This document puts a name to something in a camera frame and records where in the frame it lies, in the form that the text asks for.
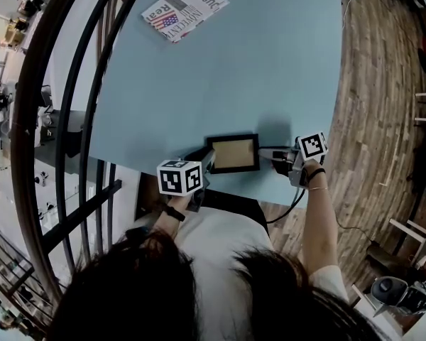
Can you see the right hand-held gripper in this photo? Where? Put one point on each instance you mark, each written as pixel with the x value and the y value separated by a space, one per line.
pixel 311 147

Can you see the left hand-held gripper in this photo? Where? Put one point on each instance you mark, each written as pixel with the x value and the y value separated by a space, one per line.
pixel 179 177

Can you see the black picture frame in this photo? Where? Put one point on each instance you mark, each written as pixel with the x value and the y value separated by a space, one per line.
pixel 233 152

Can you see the person's right forearm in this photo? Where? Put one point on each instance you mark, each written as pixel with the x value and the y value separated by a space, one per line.
pixel 319 226

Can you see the person's left forearm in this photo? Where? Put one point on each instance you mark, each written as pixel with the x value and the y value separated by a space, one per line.
pixel 168 224

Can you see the black wristband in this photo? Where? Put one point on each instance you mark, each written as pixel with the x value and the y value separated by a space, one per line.
pixel 175 212
pixel 316 173

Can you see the person's white shirt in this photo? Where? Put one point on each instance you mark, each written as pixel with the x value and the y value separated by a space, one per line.
pixel 216 236

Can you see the flag print newspaper package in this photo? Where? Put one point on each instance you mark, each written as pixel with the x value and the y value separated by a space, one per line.
pixel 184 7

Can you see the black metal railing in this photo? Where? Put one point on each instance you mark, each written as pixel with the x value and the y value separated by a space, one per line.
pixel 24 119

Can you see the white frame stool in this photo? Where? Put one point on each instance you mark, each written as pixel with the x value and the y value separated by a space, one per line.
pixel 420 234

